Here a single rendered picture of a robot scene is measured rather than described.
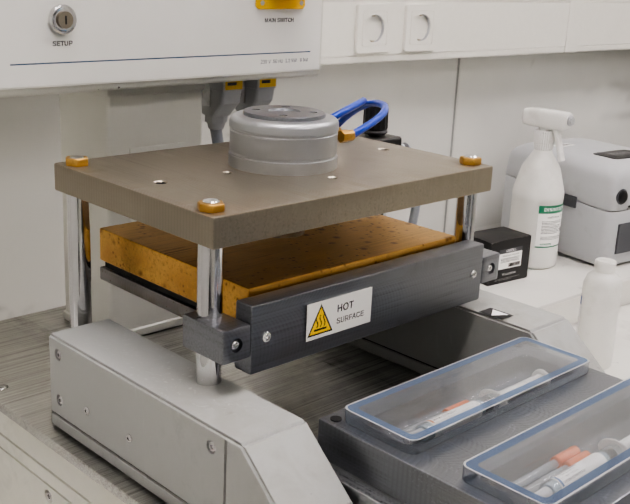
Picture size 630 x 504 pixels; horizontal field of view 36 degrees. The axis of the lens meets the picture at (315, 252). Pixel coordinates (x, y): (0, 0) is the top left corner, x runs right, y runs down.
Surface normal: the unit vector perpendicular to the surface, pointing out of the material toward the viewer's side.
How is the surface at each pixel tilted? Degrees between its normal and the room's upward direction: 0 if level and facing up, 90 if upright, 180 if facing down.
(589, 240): 91
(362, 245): 0
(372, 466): 90
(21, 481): 90
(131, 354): 0
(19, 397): 0
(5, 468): 90
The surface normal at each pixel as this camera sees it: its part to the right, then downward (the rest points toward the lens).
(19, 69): 0.69, 0.24
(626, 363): 0.04, -0.96
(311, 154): 0.50, 0.27
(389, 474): -0.72, 0.17
